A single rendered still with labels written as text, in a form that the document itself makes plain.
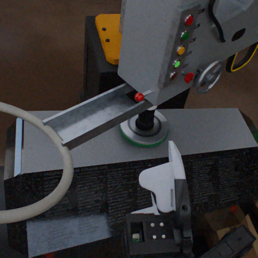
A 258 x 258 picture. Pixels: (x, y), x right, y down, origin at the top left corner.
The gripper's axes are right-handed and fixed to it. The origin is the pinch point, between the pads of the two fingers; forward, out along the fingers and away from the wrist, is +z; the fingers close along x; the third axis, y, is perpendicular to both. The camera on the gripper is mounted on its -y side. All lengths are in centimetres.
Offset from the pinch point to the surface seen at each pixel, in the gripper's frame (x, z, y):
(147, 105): 50, 57, -12
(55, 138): 46, 39, 21
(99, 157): 76, 51, 5
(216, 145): 78, 56, -48
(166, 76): 30, 51, -15
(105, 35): 88, 146, -4
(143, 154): 77, 52, -14
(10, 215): 32.9, 7.9, 28.9
